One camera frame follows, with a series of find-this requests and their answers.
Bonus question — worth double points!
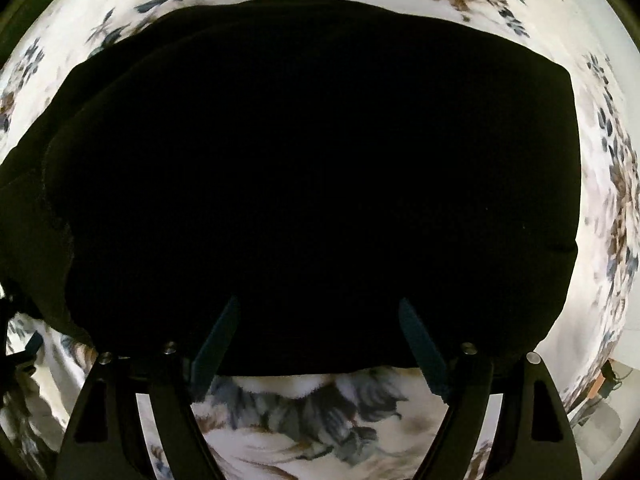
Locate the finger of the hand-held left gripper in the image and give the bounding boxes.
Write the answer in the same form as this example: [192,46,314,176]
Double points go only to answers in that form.
[0,331,45,377]

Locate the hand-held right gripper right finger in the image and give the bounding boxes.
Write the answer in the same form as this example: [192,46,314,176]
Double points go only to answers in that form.
[400,297,583,480]

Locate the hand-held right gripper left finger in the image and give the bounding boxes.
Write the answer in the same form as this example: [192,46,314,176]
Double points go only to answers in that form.
[52,295,241,480]

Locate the black pants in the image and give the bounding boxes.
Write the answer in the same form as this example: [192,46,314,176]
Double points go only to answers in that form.
[0,0,583,376]

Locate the wooden desk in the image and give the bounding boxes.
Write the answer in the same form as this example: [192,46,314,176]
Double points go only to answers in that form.
[575,360,626,416]

